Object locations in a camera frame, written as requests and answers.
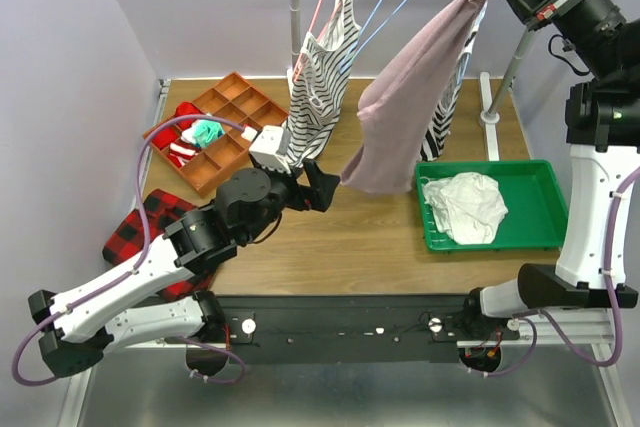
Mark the red sock rolled front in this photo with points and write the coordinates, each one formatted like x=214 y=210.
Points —
x=165 y=137

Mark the green plastic tray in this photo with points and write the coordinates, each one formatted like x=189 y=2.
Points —
x=537 y=215

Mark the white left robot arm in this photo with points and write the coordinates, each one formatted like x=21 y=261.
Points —
x=75 y=329

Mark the mauve tank top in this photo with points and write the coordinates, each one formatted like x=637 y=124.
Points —
x=396 y=109

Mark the grey rack pole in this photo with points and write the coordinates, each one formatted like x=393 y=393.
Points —
x=295 y=31
x=519 y=54

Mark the grey right rack pole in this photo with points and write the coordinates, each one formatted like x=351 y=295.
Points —
x=519 y=54

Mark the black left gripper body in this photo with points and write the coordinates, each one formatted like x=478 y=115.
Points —
x=302 y=188

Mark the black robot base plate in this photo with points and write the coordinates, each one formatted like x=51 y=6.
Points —
x=298 y=329

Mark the brown compartment organizer tray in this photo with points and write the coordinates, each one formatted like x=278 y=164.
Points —
x=231 y=101

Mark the blue wire hanger right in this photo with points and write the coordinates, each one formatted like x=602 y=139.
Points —
x=467 y=50

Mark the thin striped white tank top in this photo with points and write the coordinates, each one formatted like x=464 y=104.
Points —
x=319 y=84

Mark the grey left rack pole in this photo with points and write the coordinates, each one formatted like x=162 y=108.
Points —
x=295 y=31

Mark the wide striped black white top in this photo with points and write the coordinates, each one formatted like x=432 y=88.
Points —
x=439 y=128

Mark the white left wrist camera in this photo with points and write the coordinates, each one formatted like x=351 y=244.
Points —
x=268 y=150

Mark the teal and white sock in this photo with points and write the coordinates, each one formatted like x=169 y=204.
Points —
x=203 y=133

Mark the white rack base rail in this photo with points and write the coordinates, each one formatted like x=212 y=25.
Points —
x=488 y=120

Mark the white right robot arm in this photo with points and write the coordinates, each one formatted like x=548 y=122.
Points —
x=602 y=118

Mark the red black plaid shirt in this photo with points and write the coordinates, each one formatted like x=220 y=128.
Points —
x=162 y=209

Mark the red white striped sock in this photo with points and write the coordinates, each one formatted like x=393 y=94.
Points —
x=180 y=155

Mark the red sock rolled back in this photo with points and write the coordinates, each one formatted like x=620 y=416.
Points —
x=185 y=111

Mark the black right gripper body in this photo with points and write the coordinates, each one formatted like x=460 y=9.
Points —
x=592 y=29

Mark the white garment in tray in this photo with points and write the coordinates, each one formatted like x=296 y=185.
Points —
x=467 y=207

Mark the red sock rolled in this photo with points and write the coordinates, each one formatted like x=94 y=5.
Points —
x=185 y=111
x=165 y=137

